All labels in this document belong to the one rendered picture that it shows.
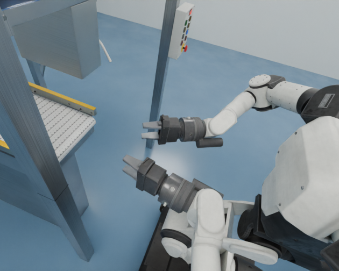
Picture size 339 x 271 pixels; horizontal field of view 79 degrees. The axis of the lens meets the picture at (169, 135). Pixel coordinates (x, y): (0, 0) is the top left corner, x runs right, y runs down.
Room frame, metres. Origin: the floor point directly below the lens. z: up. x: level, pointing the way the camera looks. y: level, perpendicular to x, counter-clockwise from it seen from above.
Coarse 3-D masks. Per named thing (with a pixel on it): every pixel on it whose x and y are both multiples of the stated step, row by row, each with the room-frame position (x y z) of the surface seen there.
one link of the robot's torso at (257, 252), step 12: (228, 204) 0.39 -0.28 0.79; (240, 204) 0.39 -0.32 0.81; (252, 204) 0.39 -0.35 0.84; (168, 216) 0.36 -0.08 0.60; (180, 216) 0.36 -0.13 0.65; (228, 216) 0.34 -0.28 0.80; (168, 228) 0.31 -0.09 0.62; (180, 228) 0.31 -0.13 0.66; (192, 228) 0.30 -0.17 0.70; (228, 228) 0.30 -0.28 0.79; (180, 240) 0.27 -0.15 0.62; (228, 240) 0.25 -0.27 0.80; (240, 240) 0.26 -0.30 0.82; (240, 252) 0.23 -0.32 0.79; (252, 252) 0.23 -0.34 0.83; (264, 252) 0.23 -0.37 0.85; (276, 252) 0.24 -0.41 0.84
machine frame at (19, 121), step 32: (0, 32) 0.26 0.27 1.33; (0, 64) 0.25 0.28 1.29; (32, 64) 1.35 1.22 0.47; (160, 64) 1.18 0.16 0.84; (0, 96) 0.22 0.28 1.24; (32, 96) 0.28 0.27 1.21; (160, 96) 1.18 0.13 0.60; (0, 128) 0.23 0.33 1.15; (32, 128) 0.25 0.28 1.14; (32, 160) 0.22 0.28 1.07; (64, 192) 0.26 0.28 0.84; (64, 224) 0.22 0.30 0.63
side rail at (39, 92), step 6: (36, 90) 0.60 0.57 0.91; (42, 90) 0.60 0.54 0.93; (48, 96) 0.59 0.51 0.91; (54, 96) 0.59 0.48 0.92; (60, 102) 0.58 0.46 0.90; (66, 102) 0.58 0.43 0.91; (72, 102) 0.57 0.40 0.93; (78, 108) 0.57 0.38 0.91; (84, 108) 0.57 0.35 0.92; (90, 114) 0.56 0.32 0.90
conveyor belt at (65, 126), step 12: (36, 96) 0.59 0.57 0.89; (48, 108) 0.54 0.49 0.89; (60, 108) 0.56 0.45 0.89; (48, 120) 0.48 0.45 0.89; (60, 120) 0.50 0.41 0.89; (72, 120) 0.51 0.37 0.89; (84, 120) 0.53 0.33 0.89; (48, 132) 0.43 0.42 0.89; (60, 132) 0.44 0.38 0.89; (72, 132) 0.46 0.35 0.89; (84, 132) 0.49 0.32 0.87; (60, 144) 0.39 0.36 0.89; (72, 144) 0.42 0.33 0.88; (60, 156) 0.36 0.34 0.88
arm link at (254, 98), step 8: (248, 88) 0.74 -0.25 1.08; (264, 88) 0.71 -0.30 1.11; (240, 96) 0.70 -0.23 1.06; (248, 96) 0.70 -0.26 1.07; (256, 96) 0.71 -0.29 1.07; (264, 96) 0.71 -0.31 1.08; (232, 104) 0.66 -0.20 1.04; (240, 104) 0.66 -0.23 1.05; (248, 104) 0.67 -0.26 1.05; (256, 104) 0.71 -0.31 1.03; (264, 104) 0.70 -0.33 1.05; (240, 112) 0.64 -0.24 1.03
